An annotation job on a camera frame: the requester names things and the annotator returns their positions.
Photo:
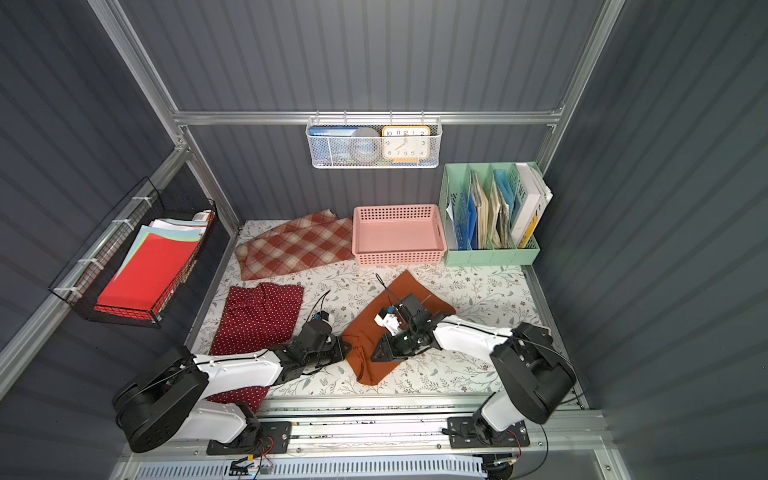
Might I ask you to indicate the white wire wall basket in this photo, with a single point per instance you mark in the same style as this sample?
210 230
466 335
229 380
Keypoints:
377 123

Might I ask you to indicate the red paper stack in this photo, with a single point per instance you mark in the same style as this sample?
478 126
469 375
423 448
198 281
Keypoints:
138 286

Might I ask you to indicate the mint green file organizer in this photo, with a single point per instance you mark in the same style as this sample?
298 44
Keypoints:
452 196

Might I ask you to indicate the dark red polka-dot skirt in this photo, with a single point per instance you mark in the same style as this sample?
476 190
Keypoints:
255 318

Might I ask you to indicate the red plaid skirt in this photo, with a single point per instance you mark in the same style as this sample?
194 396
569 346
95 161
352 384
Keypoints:
315 240

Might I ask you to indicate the yellow alarm clock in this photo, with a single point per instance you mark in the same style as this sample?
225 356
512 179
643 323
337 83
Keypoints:
406 144

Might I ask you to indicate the pink plastic basket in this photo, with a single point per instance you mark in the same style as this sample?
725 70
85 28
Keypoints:
398 235

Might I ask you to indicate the blue box in basket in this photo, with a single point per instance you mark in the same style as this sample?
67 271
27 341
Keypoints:
329 145

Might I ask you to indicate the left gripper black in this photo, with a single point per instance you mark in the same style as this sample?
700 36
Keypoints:
327 347

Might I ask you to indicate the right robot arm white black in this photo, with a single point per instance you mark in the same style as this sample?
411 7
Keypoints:
535 378

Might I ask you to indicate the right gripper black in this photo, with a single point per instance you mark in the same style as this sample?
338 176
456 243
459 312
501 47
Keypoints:
390 345

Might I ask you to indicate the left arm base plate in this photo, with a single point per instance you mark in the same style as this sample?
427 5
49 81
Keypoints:
263 438

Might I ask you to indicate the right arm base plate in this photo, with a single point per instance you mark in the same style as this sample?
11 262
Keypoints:
471 432

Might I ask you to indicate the blue folders in organizer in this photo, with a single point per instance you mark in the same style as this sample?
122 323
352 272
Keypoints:
466 221

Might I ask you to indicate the white book in organizer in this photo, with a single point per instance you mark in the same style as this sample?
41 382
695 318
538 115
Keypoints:
532 198

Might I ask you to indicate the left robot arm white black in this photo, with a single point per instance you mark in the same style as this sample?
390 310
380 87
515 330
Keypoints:
173 400

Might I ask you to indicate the floral table mat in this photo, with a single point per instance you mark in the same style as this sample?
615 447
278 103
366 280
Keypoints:
494 296

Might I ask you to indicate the black wire side basket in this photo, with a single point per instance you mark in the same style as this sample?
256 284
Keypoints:
146 209

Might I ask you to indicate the grey tape roll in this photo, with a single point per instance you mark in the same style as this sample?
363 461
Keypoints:
365 146

